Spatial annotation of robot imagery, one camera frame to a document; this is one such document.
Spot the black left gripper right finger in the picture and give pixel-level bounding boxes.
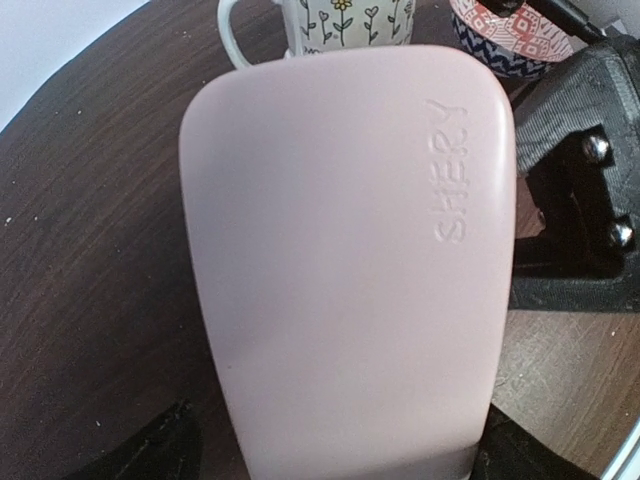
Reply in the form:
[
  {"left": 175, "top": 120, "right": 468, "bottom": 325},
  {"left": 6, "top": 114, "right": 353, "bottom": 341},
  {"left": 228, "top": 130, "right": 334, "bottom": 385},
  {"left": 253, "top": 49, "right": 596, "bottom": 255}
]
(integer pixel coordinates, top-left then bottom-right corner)
[{"left": 474, "top": 404, "right": 598, "bottom": 480}]

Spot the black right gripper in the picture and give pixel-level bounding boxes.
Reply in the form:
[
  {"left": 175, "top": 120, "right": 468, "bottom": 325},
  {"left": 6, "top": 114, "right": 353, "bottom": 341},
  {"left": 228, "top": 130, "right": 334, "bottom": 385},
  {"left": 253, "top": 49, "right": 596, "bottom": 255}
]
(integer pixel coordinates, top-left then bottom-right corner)
[{"left": 492, "top": 0, "right": 639, "bottom": 313}]

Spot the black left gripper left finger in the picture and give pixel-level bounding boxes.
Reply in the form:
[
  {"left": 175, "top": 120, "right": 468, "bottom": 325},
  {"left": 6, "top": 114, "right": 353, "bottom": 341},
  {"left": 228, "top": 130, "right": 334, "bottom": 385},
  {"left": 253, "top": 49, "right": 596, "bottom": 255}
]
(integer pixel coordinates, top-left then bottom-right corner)
[{"left": 74, "top": 401, "right": 203, "bottom": 479}]

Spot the pink glasses case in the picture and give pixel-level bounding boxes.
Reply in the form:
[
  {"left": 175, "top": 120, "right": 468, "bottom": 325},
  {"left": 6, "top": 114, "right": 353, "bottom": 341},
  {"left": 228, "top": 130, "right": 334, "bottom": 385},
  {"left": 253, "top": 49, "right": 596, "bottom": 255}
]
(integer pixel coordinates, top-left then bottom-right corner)
[{"left": 179, "top": 45, "right": 517, "bottom": 479}]

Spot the red patterned ceramic bowl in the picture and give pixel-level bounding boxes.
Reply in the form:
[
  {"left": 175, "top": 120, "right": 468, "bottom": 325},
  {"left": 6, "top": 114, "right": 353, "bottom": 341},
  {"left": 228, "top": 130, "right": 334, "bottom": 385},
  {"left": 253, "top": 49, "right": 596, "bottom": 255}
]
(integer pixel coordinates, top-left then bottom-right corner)
[{"left": 450, "top": 1, "right": 574, "bottom": 80}]

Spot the white floral mug yellow inside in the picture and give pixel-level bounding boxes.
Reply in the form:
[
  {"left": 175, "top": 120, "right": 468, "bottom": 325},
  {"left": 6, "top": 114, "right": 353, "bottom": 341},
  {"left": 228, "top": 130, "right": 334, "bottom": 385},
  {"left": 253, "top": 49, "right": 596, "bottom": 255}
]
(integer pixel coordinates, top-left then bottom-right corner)
[{"left": 216, "top": 0, "right": 417, "bottom": 69}]

